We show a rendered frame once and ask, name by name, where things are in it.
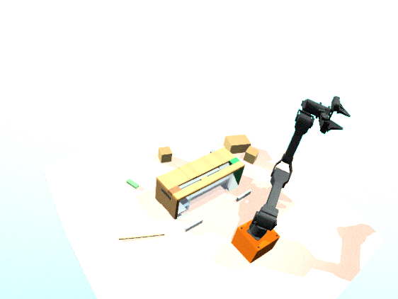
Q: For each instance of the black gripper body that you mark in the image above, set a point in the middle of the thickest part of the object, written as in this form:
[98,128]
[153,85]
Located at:
[334,107]

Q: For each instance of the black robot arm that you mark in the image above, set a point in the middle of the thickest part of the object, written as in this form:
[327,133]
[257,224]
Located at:
[266,218]

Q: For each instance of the small green block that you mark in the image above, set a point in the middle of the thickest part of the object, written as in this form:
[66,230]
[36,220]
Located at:
[132,183]

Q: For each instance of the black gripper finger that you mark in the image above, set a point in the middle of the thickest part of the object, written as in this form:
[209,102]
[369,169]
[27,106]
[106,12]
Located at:
[342,110]
[334,126]

